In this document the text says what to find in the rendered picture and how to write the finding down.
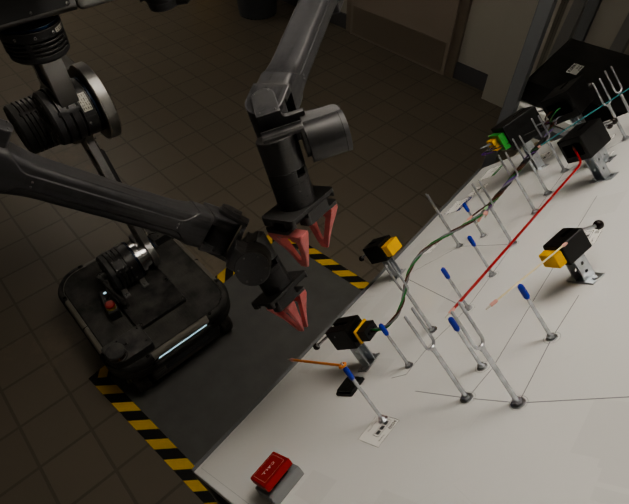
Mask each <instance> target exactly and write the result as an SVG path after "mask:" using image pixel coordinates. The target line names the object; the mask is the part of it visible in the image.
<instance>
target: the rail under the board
mask: <svg viewBox="0 0 629 504"><path fill-rule="evenodd" d="M480 170H481V169H478V170H477V171H476V172H475V173H474V175H473V176H472V177H471V178H470V179H469V180H468V181H467V182H466V183H465V184H464V185H463V186H462V187H461V188H460V189H459V190H458V191H457V192H456V193H455V194H454V195H453V196H452V197H451V199H450V200H449V201H448V202H447V203H446V204H445V205H444V206H443V207H442V208H441V209H440V210H439V212H440V213H441V212H442V210H443V209H444V208H445V207H446V206H447V205H448V204H449V203H450V202H451V201H452V200H453V199H454V198H455V197H456V196H457V195H458V194H459V193H460V192H461V190H462V189H463V188H464V187H465V186H466V185H467V184H468V183H469V182H470V181H471V180H472V179H473V178H474V177H475V176H476V175H477V174H478V173H479V172H480ZM437 216H438V214H437V213H436V214H435V215H434V216H433V217H432V218H431V219H430V220H429V221H428V223H427V224H426V225H425V226H424V227H423V228H422V229H421V230H420V231H419V232H418V233H417V234H416V235H415V236H414V237H413V238H412V239H411V240H410V241H409V242H408V243H407V244H406V246H405V247H404V248H403V249H402V250H401V251H400V252H399V253H398V254H397V255H396V256H395V257H394V258H393V259H394V260H396V259H397V258H398V257H399V256H400V255H401V254H402V253H403V251H404V250H405V249H406V248H407V247H408V246H409V245H410V244H411V243H412V242H413V241H414V240H415V239H416V238H417V237H418V236H419V235H420V234H421V233H422V232H423V230H424V229H425V228H426V227H427V226H428V225H429V224H430V223H431V222H432V221H433V220H434V219H435V218H436V217H437ZM385 270H386V269H385V267H384V268H383V270H382V271H381V272H380V273H379V274H378V275H377V276H376V277H375V278H374V279H373V280H372V281H371V282H370V283H369V284H368V285H367V286H366V287H365V288H364V289H363V290H362V291H361V293H360V294H359V295H358V296H357V297H356V298H355V299H354V300H353V301H352V302H351V303H350V304H349V305H348V306H347V307H346V308H345V309H344V310H343V311H342V312H341V313H340V314H339V315H338V317H337V318H336V319H335V320H334V321H333V322H332V323H331V324H330V325H329V326H328V327H327V328H326V329H325V330H324V331H323V332H322V333H321V334H320V335H319V336H318V337H317V338H316V339H315V341H314V342H313V343H312V344H311V345H310V346H309V347H308V348H307V349H306V350H305V351H304V352H303V353H302V354H301V355H300V356H299V357H298V358H297V359H300V360H301V359H302V358H303V357H304V356H305V355H306V354H307V352H308V351H309V350H310V349H311V348H312V347H313V345H314V344H315V343H317V342H318V341H319V340H320V339H321V338H322V337H323V336H324V335H325V332H326V331H327V330H328V329H329V328H330V327H332V326H333V323H334V322H335V321H336V320H337V319H338V318H341V317H342V316H343V315H344V314H345V313H346V311H347V310H348V309H349V308H350V307H351V306H352V305H353V304H354V303H355V302H356V301H357V300H358V299H359V298H360V297H361V296H362V295H363V294H364V293H365V291H366V290H367V289H368V288H369V287H370V286H371V285H372V284H373V283H374V282H375V281H376V280H377V279H378V278H379V277H380V276H381V275H382V274H383V273H384V271H385ZM297 363H298V362H295V361H294V362H293V364H292V365H291V366H290V367H289V368H288V369H287V370H286V371H285V372H284V373H283V374H282V375H281V376H280V377H279V378H278V379H277V380H276V381H275V382H274V383H273V384H272V385H271V386H270V388H269V389H268V390H267V391H266V392H265V393H264V394H263V395H262V396H261V397H260V398H259V399H258V400H257V401H256V402H255V403H254V404H253V405H252V406H251V407H250V408H249V409H248V411H247V412H246V413H245V414H244V415H243V416H242V417H241V418H240V419H239V420H238V421H237V422H236V423H235V424H234V425H233V426H232V427H231V428H230V429H229V430H228V431H227V432H226V433H225V435H224V436H223V437H222V438H221V439H220V440H219V441H218V442H217V443H216V444H215V445H214V446H213V447H212V448H211V449H210V450H209V451H208V452H207V453H206V454H205V455H204V456H203V457H202V459H201V460H200V461H199V462H198V463H197V464H196V465H195V466H194V467H193V468H192V472H193V473H194V471H195V470H196V469H197V468H198V467H199V466H200V465H201V464H202V463H203V462H204V461H205V460H206V459H207V458H208V457H209V456H210V455H211V453H212V452H213V451H214V450H215V449H216V448H217V447H218V446H219V445H220V444H221V443H222V442H223V441H224V440H225V439H226V438H227V437H228V436H229V435H230V433H231V432H232V431H233V430H234V429H235V428H236V427H237V426H238V425H239V424H240V423H241V422H242V421H243V420H244V419H245V418H246V417H247V416H248V415H249V413H250V412H251V411H252V410H253V409H254V408H255V407H256V406H257V405H258V404H259V403H260V402H261V401H262V400H263V399H264V398H265V397H266V396H267V395H268V394H269V392H270V391H271V390H272V389H273V388H274V387H275V386H276V385H277V384H278V383H279V382H280V381H281V380H282V379H283V378H284V377H285V376H286V375H287V374H288V372H289V371H290V370H291V369H292V368H293V367H294V366H295V365H296V364H297ZM194 475H195V476H196V478H197V479H198V480H199V481H200V483H201V484H202V485H203V486H204V487H205V488H206V489H207V490H208V491H209V492H210V493H211V494H212V495H213V496H214V497H217V496H218V494H217V493H216V492H215V491H214V490H212V489H211V488H210V487H209V486H208V485H206V484H205V483H204V482H203V481H202V480H200V479H199V478H198V477H197V475H196V474H195V473H194Z"/></svg>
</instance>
